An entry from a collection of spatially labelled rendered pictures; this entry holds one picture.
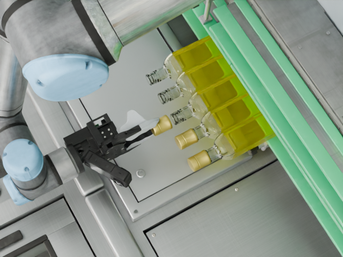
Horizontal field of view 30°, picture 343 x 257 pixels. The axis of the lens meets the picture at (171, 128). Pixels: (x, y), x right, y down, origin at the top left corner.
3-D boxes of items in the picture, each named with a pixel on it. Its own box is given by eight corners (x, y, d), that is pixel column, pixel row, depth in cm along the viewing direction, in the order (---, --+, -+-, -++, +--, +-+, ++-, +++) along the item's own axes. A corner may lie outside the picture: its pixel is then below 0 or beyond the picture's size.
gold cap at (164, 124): (164, 118, 149) (148, 126, 148) (165, 112, 146) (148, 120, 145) (172, 130, 148) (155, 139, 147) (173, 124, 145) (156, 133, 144)
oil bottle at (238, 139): (284, 106, 154) (208, 146, 149) (290, 96, 148) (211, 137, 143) (297, 125, 152) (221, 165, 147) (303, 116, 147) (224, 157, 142)
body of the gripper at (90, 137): (109, 110, 143) (60, 135, 140) (127, 142, 141) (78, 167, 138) (111, 124, 150) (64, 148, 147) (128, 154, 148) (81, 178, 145)
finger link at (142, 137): (148, 109, 150) (114, 124, 147) (161, 129, 148) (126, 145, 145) (146, 115, 153) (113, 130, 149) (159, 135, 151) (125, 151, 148)
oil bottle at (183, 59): (233, 32, 161) (159, 68, 156) (237, 20, 156) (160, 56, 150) (245, 49, 159) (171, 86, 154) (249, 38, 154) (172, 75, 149)
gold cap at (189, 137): (200, 143, 145) (183, 151, 144) (194, 140, 148) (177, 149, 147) (194, 129, 144) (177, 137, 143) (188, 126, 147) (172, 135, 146)
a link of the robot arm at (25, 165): (-12, 132, 127) (-1, 152, 137) (8, 180, 124) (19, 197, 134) (25, 116, 129) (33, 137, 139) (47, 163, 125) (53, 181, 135)
